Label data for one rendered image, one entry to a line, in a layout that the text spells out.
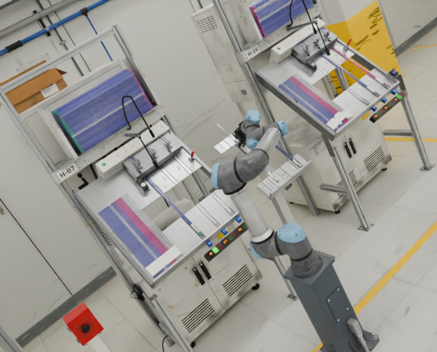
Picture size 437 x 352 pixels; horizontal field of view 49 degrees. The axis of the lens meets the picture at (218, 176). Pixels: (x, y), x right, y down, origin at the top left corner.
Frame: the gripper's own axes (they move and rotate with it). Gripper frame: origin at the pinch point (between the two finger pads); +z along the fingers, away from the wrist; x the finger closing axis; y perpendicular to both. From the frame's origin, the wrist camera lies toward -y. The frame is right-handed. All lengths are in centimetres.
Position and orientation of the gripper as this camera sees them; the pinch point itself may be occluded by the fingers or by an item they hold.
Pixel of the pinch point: (241, 147)
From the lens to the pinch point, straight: 272.1
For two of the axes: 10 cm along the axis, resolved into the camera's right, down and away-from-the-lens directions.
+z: -1.8, 3.7, 9.1
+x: -7.4, 5.6, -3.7
